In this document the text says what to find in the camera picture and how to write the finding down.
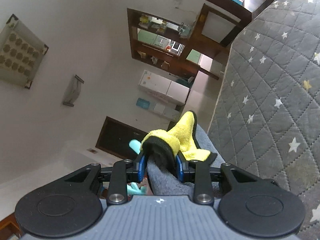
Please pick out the narrow ceiling light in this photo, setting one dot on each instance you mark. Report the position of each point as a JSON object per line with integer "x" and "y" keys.
{"x": 73, "y": 90}

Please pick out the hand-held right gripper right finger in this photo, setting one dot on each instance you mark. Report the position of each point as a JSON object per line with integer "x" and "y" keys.
{"x": 179, "y": 168}

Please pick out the wooden shelf cabinet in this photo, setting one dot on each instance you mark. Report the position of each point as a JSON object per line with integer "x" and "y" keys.
{"x": 132, "y": 42}

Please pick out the grey quilted star mat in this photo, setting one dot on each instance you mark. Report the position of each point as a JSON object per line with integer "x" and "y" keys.
{"x": 275, "y": 80}

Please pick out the white microwave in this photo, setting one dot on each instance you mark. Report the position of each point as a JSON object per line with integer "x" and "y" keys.
{"x": 178, "y": 48}

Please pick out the white refrigerator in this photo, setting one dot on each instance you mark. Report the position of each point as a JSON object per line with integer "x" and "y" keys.
{"x": 162, "y": 86}

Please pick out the yellow cleaning cloth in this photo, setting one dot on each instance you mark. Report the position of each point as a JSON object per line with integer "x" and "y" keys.
{"x": 185, "y": 135}

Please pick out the square patterned ceiling light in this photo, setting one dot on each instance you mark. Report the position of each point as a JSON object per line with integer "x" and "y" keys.
{"x": 20, "y": 52}

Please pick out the clear bottle with antler lid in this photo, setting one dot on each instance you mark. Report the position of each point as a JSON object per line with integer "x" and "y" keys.
{"x": 134, "y": 145}

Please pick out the dark entrance door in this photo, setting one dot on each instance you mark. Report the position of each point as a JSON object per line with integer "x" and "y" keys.
{"x": 117, "y": 137}

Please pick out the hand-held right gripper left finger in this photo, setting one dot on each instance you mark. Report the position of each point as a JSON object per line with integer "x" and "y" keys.
{"x": 141, "y": 166}

